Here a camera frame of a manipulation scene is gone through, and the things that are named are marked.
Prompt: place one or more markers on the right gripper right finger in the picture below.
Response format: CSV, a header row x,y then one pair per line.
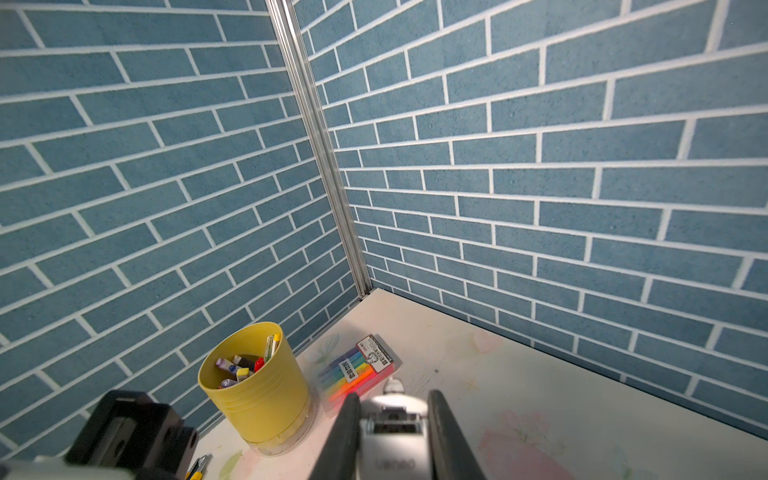
x,y
451,454

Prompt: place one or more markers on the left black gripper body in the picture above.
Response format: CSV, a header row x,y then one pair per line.
x,y
128,431

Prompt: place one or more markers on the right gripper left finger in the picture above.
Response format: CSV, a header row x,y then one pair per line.
x,y
337,458

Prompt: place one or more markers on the white stapler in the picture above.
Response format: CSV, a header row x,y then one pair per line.
x,y
394,436

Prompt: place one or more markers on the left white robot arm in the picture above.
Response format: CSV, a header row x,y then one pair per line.
x,y
56,468

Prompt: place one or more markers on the yellow black utility knife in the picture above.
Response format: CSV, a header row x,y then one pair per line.
x,y
198,469

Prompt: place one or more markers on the colourful sticky notes pack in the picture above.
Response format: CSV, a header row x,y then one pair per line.
x,y
358,370

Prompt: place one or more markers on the yellow pen cup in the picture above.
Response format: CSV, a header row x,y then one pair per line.
x,y
273,409

